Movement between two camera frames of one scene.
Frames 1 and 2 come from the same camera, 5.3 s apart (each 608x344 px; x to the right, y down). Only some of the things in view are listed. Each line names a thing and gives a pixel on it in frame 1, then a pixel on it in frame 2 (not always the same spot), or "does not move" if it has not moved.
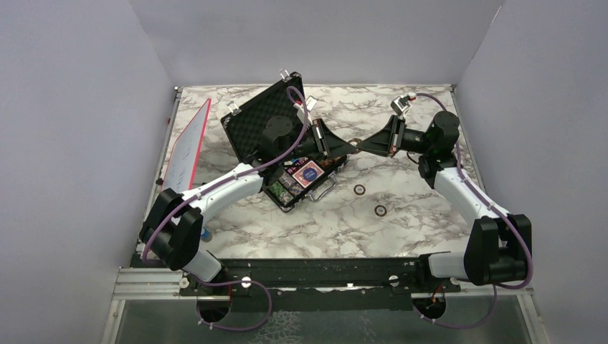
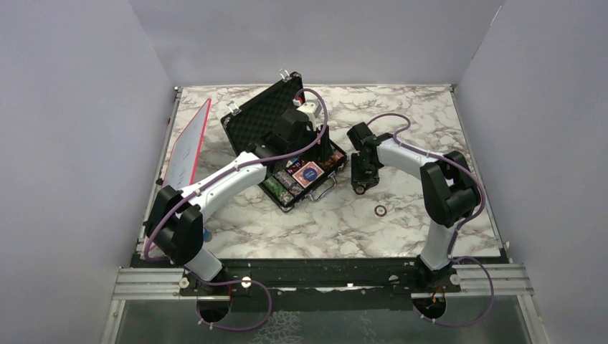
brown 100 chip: [359, 189] does not move
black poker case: [270, 132] does not move
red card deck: [307, 174] does not move
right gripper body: [399, 135] → [363, 173]
